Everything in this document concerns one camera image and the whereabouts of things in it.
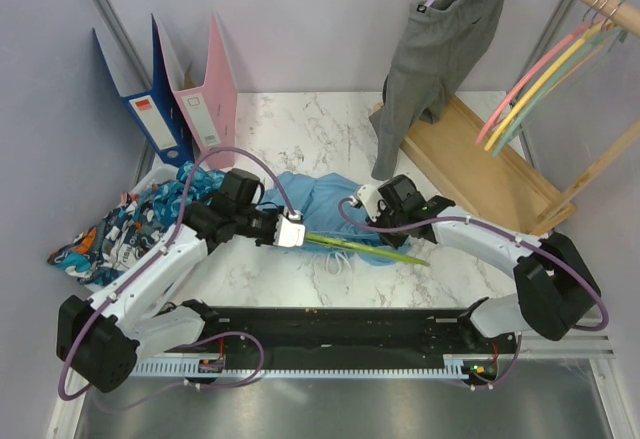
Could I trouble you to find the yellow hanger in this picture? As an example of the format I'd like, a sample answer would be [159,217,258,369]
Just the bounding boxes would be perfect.
[488,22,622,156]

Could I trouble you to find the grey shorts on hanger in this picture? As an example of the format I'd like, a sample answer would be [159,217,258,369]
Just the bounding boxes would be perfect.
[369,0,505,180]

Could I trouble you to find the pink ring binder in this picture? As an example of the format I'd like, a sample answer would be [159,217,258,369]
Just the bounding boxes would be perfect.
[173,14,238,156]

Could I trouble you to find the white plastic laundry basket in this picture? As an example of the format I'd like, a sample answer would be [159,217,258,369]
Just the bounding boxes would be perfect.
[79,165,236,305]

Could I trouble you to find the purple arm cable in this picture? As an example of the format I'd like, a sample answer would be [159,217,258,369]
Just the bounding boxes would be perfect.
[57,146,301,413]
[339,196,611,393]

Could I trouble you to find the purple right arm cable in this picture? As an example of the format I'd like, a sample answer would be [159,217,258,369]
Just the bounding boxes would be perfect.
[339,196,611,393]

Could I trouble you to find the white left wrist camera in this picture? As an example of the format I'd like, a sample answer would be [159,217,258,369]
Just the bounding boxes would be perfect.
[274,211,306,248]

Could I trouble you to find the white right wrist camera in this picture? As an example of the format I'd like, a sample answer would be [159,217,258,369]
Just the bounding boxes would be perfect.
[355,184,385,222]

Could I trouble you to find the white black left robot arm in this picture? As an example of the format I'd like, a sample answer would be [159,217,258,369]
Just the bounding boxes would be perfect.
[56,169,287,392]

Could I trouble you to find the wooden clothes rack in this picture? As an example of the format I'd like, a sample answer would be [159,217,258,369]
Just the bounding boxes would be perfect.
[398,0,639,233]

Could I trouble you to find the patterned blue orange clothes pile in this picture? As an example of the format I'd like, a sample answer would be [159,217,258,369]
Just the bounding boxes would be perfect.
[47,161,193,291]

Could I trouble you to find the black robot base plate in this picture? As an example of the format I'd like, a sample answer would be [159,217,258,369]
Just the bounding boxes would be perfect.
[186,300,516,369]

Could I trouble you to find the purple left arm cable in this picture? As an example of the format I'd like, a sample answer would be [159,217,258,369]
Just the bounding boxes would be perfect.
[57,146,301,413]

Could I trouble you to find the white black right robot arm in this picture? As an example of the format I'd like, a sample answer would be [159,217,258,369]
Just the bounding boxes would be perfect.
[356,175,602,353]

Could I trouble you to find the pale green hanger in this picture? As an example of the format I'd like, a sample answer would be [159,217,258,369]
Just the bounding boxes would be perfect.
[489,28,629,156]

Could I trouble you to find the blue ring binder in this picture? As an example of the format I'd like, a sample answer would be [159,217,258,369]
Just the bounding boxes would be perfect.
[92,17,194,167]

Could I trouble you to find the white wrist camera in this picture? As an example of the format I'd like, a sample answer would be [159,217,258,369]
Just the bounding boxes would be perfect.
[274,211,306,248]
[355,184,385,222]

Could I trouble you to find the lime green hanger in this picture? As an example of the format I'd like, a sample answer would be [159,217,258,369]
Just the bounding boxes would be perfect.
[304,232,430,267]

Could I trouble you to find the light blue mesh shorts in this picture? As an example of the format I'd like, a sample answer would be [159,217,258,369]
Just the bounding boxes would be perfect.
[263,172,410,266]

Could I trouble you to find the light blue cable duct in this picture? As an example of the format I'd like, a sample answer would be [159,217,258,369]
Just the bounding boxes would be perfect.
[131,354,496,380]

